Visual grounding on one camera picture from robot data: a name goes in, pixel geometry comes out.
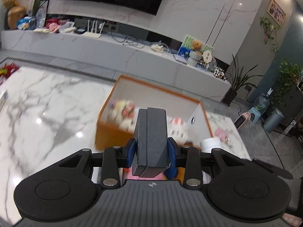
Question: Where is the potted green plant right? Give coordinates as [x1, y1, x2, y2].
[223, 54, 263, 106]

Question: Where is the brown gourd vase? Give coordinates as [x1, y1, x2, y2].
[7, 5, 26, 30]

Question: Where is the black textured box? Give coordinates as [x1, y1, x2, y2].
[132, 107, 169, 178]

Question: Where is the white marble tv bench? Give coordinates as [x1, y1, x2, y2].
[1, 30, 231, 101]

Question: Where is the teddy bear on stand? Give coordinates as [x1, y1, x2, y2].
[187, 40, 203, 67]

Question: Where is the red feather decoration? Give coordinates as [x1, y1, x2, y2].
[1, 61, 20, 79]

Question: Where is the pink sticker card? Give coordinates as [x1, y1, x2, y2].
[214, 128, 233, 146]

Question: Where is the grey trash bin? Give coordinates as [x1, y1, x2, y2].
[263, 108, 284, 133]

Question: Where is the white wifi router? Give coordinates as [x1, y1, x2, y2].
[83, 20, 105, 39]

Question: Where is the orange cardboard storage box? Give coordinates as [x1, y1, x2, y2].
[95, 75, 214, 151]

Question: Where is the pink space heater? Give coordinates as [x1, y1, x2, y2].
[234, 112, 251, 130]

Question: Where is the water bottle jug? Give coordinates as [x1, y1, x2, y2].
[254, 88, 273, 115]

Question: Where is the potted plant left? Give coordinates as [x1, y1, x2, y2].
[29, 0, 47, 30]

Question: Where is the crochet bunny with flowers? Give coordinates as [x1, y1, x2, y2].
[107, 100, 136, 133]

